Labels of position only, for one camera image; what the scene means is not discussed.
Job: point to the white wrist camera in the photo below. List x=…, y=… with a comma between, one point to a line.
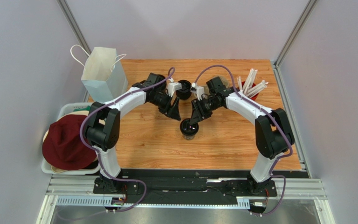
x=172, y=87
x=197, y=90

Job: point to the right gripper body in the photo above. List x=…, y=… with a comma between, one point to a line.
x=200, y=108

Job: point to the white paper bag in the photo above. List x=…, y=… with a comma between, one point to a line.
x=103, y=74

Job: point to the green item in bin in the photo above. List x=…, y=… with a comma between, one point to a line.
x=87, y=108

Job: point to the black lidded coffee cup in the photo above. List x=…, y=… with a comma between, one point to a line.
x=185, y=92

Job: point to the bottom pulp cup carrier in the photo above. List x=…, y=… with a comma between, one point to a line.
x=225, y=81

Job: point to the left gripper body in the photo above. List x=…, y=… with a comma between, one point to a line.
x=162, y=102

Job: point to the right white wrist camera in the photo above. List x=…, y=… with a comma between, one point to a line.
x=197, y=90

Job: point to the white wrapped straws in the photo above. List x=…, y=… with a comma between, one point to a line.
x=248, y=87

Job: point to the separated black cup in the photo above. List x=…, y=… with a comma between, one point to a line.
x=188, y=130

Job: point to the beige round plate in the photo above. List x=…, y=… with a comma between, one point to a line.
x=73, y=169

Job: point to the maroon cloth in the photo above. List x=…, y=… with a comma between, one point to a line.
x=64, y=143

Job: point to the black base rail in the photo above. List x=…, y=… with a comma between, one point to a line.
x=184, y=187

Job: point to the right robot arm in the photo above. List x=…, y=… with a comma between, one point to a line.
x=273, y=133

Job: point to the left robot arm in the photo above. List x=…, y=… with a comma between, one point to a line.
x=101, y=128

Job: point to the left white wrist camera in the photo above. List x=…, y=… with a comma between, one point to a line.
x=172, y=87

